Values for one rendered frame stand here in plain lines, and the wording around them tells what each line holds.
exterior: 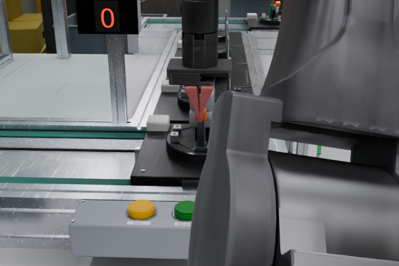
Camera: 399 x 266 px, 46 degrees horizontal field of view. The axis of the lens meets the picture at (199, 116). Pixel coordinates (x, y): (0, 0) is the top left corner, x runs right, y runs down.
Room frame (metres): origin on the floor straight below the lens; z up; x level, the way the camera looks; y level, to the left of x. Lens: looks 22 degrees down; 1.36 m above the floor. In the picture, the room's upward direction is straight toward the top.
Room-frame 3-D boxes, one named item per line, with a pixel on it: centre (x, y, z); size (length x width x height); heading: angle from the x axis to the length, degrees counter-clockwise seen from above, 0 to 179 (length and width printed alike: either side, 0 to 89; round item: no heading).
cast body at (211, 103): (0.84, -0.01, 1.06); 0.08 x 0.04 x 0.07; 175
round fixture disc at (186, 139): (0.83, -0.01, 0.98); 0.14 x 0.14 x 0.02
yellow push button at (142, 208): (0.62, 0.09, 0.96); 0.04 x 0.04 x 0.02
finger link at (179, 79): (0.74, 0.01, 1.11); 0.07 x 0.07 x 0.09; 88
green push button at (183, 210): (0.62, 0.02, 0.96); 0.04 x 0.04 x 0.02
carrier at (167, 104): (1.09, -0.02, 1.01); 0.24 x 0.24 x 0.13; 88
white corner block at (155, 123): (0.93, 0.09, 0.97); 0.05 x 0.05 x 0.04; 88
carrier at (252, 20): (2.16, -0.34, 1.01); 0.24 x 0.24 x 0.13; 88
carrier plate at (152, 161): (0.83, -0.01, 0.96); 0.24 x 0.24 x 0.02; 88
